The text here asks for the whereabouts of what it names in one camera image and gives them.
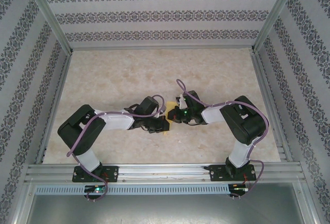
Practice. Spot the yellow cloth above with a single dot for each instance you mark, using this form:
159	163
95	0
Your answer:
170	105

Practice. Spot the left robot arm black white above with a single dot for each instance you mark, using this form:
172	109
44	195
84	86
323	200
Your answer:
72	128

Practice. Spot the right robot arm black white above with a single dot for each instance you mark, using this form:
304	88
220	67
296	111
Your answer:
245	126

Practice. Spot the grey metal sheet panel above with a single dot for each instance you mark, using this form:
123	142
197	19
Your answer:
165	211

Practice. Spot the wide aluminium mounting rail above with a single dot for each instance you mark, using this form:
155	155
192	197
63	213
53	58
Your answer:
165	172

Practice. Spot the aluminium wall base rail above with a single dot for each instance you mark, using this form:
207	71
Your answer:
162	48

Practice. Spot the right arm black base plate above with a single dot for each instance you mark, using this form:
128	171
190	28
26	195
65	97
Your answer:
216	173

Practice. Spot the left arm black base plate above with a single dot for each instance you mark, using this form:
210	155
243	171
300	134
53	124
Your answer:
113	173

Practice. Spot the aluminium side frame rail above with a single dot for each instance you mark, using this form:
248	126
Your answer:
59	92
268	92

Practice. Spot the aluminium frame post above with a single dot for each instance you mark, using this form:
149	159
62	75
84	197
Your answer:
50	12
273	12

